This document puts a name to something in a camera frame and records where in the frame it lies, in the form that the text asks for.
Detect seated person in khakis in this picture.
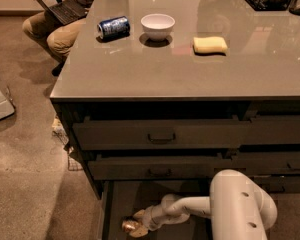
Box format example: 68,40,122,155
22,0,94,76

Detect wire rack on floor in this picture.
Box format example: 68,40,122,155
52,116,83,171

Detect drawer with handle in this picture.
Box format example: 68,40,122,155
73,119,250,150
88,156,231,180

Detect open bottom drawer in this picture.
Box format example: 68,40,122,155
98,180,213,240

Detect orange soda can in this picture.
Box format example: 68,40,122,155
122,219,140,233

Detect right cabinet drawers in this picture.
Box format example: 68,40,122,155
223,100,300,193

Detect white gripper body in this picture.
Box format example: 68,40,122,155
142,205,164,231

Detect top drawer with handle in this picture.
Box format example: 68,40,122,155
73,119,250,150

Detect yellow sponge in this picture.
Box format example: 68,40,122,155
193,37,228,54

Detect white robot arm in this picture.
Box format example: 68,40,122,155
122,169,278,240

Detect white bowl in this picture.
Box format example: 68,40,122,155
141,14,175,41

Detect blue soda can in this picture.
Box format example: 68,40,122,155
98,16,130,40

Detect black laptop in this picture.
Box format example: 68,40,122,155
36,0,87,25

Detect middle drawer with handle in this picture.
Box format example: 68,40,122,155
88,156,231,180

